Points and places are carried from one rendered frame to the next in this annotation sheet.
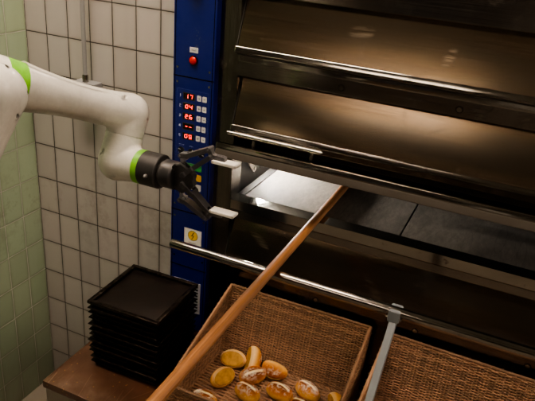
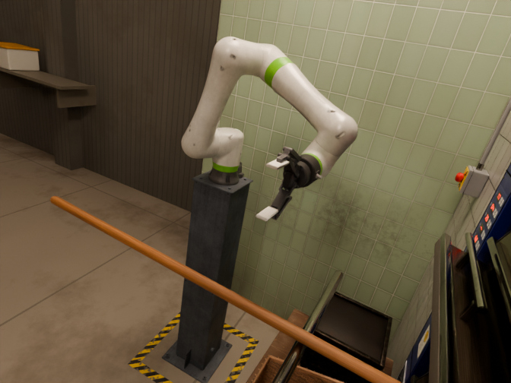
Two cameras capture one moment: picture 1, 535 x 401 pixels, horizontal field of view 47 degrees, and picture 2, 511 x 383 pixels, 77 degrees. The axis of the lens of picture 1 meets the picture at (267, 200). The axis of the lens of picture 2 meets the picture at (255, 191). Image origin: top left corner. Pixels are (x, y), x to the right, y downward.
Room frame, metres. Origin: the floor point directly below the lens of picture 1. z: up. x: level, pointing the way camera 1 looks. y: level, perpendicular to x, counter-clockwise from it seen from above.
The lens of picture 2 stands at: (1.42, -0.62, 1.79)
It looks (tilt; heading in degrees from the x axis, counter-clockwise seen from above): 24 degrees down; 93
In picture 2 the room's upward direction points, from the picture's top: 11 degrees clockwise
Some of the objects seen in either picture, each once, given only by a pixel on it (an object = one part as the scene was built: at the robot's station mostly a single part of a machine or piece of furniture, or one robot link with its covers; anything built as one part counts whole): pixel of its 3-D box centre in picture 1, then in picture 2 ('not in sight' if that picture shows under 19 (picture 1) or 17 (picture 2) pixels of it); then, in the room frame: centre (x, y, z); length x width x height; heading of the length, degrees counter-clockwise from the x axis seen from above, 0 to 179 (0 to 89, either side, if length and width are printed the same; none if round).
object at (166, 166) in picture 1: (179, 176); (293, 176); (1.48, 0.23, 1.49); 0.09 x 0.07 x 0.08; 68
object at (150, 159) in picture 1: (155, 169); (303, 171); (1.51, 0.30, 1.49); 0.12 x 0.06 x 0.09; 158
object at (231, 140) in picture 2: not in sight; (225, 148); (1.18, 0.79, 1.36); 0.16 x 0.13 x 0.19; 45
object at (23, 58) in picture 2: not in sight; (12, 56); (-1.72, 2.91, 1.25); 0.42 x 0.35 x 0.24; 162
